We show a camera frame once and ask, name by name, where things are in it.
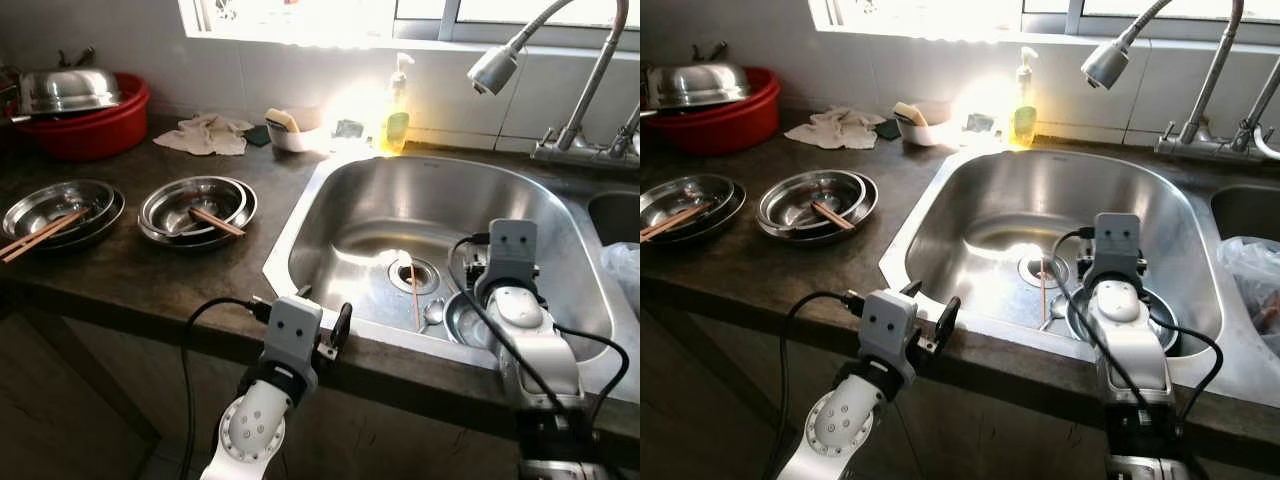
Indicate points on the wooden chopstick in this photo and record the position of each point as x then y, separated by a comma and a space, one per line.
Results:
835, 218
415, 300
215, 218
40, 240
672, 226
670, 220
218, 225
1043, 295
832, 212
40, 232

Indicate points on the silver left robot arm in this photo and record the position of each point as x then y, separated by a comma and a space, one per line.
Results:
835, 425
250, 430

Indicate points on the stainless steel kitchen sink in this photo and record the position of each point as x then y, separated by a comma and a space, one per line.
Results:
1040, 195
420, 200

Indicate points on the small steel bowl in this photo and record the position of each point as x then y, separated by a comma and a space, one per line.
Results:
1150, 325
465, 325

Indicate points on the steel spoon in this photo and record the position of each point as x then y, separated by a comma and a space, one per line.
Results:
1056, 312
434, 312

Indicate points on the round sink drain strainer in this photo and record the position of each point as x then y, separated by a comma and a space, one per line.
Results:
425, 275
1030, 268

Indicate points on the round steel plate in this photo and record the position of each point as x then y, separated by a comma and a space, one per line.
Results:
248, 215
870, 205
735, 215
110, 225

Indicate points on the shallow steel bowl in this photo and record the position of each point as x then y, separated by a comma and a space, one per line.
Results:
805, 192
685, 195
55, 205
180, 200

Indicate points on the clear plastic bag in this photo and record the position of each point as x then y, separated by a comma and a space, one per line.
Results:
1250, 290
622, 280

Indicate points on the small white bowl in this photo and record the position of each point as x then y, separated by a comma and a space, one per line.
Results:
295, 140
925, 135

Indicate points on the dark green scouring pad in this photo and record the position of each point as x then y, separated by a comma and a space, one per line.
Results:
886, 130
257, 137

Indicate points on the yellow dish soap pump bottle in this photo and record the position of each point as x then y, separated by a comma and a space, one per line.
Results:
397, 125
1023, 120

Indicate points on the grey steel wool pad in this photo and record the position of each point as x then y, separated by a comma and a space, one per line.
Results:
350, 130
980, 123

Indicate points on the yellow dish sponge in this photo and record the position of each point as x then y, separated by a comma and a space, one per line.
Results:
910, 113
282, 120

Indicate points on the crumpled white cloth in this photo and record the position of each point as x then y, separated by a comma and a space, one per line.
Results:
835, 128
205, 135

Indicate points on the gooseneck faucet with spray head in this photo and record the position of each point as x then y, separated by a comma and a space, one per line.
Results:
493, 68
1105, 62

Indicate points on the plain steel faucet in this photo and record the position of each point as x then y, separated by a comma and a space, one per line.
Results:
1258, 105
630, 130

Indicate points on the red plastic basin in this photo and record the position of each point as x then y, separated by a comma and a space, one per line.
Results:
725, 128
90, 135

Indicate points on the domed steel lid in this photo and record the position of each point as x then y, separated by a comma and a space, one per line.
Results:
695, 85
65, 90

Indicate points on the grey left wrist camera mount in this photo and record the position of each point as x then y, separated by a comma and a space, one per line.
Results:
292, 335
888, 328

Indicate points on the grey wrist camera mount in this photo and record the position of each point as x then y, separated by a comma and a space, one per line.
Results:
512, 255
292, 335
888, 328
1117, 250

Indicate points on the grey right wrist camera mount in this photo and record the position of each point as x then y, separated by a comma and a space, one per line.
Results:
512, 255
1117, 250

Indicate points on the white window frame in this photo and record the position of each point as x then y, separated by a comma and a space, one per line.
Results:
440, 20
1070, 15

